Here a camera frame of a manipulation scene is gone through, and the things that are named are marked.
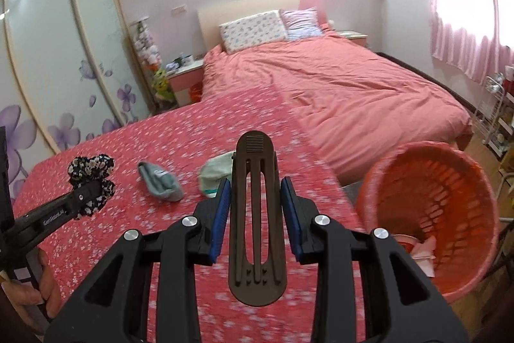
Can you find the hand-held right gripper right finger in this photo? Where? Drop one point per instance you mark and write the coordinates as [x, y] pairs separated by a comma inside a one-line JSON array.
[[290, 218]]

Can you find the black floral scrunchie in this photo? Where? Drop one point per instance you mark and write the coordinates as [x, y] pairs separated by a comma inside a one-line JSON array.
[[90, 166]]

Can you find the white wall switch plate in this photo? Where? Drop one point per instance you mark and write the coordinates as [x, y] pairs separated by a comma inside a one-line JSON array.
[[180, 9]]

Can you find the pink striped pillow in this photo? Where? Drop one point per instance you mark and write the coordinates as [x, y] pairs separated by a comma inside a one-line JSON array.
[[301, 23]]

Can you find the floral sliding-door wardrobe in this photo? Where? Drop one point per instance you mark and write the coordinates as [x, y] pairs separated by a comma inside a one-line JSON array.
[[52, 65]]

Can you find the pink white nightstand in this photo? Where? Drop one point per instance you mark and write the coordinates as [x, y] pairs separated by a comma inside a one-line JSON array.
[[184, 80]]

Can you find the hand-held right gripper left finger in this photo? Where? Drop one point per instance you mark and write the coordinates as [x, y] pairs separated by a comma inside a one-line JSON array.
[[220, 222]]

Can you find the red floral tablecloth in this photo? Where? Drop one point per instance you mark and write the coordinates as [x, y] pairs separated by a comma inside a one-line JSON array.
[[160, 134]]

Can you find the pink curtains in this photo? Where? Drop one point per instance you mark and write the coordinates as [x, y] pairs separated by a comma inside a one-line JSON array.
[[461, 37]]

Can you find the pink bedside table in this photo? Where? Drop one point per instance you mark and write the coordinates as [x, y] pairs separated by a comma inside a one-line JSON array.
[[353, 35]]

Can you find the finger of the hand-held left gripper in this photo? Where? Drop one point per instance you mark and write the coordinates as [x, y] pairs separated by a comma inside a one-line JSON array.
[[80, 198]]

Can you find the person's left hand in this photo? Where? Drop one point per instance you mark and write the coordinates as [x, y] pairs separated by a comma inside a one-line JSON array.
[[50, 286]]

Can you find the dark brown plastic clip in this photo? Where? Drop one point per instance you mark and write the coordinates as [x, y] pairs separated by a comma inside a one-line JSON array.
[[257, 144]]

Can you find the beige pink headboard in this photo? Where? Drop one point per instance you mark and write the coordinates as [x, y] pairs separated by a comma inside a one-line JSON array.
[[241, 7]]

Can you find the grey blue sock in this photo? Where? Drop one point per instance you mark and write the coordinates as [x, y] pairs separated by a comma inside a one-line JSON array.
[[160, 184]]

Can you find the white floral pillow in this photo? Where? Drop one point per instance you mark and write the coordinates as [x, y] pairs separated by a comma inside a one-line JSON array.
[[253, 29]]

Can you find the orange plastic basket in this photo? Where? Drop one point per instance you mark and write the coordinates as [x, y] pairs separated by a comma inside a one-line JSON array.
[[461, 186]]

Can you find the bed with pink duvet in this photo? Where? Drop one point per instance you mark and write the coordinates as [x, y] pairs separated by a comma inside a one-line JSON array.
[[353, 94]]

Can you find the small orange bin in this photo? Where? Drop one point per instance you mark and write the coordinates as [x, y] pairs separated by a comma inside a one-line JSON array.
[[196, 93]]

